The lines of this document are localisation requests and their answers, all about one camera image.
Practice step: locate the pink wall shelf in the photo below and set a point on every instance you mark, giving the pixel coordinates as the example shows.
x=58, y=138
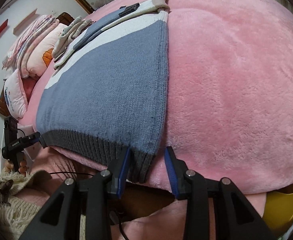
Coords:
x=24, y=21

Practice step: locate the person left hand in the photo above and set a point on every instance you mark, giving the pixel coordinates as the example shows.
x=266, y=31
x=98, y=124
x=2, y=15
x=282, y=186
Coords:
x=17, y=164

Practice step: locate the pink cartoon folded quilt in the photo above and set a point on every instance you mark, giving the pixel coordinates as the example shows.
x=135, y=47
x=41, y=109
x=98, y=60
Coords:
x=38, y=55

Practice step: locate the striped folded thin quilt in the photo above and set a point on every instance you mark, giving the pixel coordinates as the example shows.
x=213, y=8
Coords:
x=41, y=26

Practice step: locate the pink plush bed blanket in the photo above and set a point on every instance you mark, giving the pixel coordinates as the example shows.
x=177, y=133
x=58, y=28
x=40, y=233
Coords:
x=230, y=91

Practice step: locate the dark wooden headboard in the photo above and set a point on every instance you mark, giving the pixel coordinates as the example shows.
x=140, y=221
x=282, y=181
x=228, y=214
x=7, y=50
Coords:
x=65, y=18

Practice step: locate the cream fuzzy sweater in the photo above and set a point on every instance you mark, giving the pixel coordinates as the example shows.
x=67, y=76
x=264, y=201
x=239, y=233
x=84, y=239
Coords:
x=16, y=214

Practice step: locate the pink embroidered pillow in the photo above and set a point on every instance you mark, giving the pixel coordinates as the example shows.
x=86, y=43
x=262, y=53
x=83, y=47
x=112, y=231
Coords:
x=15, y=96

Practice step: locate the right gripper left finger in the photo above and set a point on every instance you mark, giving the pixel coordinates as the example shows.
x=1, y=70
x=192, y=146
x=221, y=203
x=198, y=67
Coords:
x=59, y=217

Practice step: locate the colour block knit sweater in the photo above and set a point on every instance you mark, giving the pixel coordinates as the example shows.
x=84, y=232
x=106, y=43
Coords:
x=109, y=89

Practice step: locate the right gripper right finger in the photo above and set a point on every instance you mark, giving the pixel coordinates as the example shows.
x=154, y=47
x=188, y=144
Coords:
x=214, y=208

